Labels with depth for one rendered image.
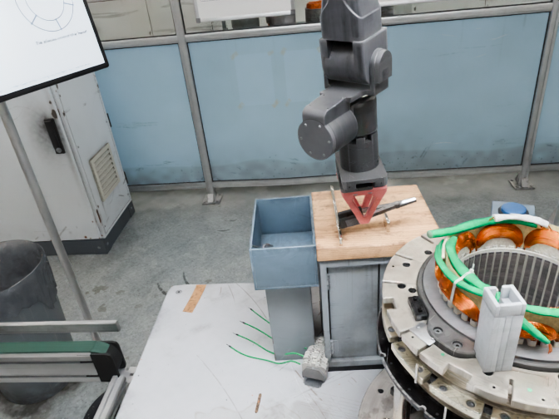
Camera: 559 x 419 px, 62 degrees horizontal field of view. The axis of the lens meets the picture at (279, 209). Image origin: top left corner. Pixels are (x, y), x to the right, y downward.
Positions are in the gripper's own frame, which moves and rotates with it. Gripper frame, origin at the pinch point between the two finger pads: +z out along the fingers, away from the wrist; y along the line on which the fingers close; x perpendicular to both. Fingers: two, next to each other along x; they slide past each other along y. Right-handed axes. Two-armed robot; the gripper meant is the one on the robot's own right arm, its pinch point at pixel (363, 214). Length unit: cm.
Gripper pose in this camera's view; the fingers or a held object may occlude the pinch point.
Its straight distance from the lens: 75.6
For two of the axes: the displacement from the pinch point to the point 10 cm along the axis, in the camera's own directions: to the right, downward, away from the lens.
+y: 0.1, 5.3, -8.5
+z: 1.5, 8.4, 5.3
